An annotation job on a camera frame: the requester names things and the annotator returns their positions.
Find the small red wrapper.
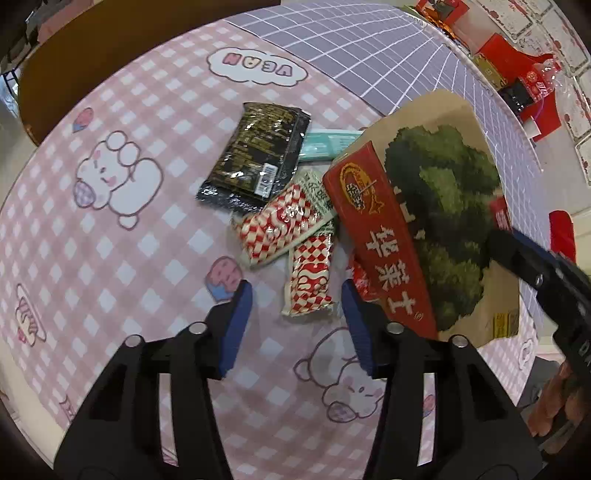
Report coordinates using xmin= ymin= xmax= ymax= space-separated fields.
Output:
xmin=346 ymin=258 xmax=384 ymax=303

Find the black pouch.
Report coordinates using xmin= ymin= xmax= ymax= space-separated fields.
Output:
xmin=499 ymin=80 xmax=536 ymax=114

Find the cola bottle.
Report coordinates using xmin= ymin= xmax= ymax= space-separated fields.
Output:
xmin=517 ymin=60 xmax=565 ymax=108

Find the large red checkered snack packet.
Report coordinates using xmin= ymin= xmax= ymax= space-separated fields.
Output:
xmin=231 ymin=168 xmax=338 ymax=269

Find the black snack packet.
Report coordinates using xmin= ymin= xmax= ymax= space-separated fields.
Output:
xmin=195 ymin=102 xmax=311 ymax=214

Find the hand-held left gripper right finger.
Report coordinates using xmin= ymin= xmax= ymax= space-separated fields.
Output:
xmin=341 ymin=278 xmax=543 ymax=480

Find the tall red gift box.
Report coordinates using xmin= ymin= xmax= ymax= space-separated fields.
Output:
xmin=416 ymin=0 xmax=467 ymax=25

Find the teal packet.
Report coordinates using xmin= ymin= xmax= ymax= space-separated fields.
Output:
xmin=298 ymin=130 xmax=365 ymax=163

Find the person's right hand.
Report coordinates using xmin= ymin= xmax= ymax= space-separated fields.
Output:
xmin=529 ymin=362 xmax=591 ymax=439

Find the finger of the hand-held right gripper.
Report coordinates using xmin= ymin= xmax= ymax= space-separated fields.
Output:
xmin=486 ymin=228 xmax=591 ymax=306

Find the pink checkered tablecloth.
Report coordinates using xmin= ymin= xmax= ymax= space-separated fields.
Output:
xmin=0 ymin=18 xmax=539 ymax=467

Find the small red checkered snack packet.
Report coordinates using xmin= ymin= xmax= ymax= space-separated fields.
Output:
xmin=281 ymin=228 xmax=337 ymax=317

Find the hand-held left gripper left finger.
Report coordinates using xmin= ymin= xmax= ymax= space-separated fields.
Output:
xmin=53 ymin=279 xmax=254 ymax=480

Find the purple grid tablecloth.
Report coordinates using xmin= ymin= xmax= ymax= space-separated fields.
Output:
xmin=225 ymin=0 xmax=543 ymax=236

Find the red paper gift bag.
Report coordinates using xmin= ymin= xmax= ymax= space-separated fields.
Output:
xmin=526 ymin=88 xmax=563 ymax=139

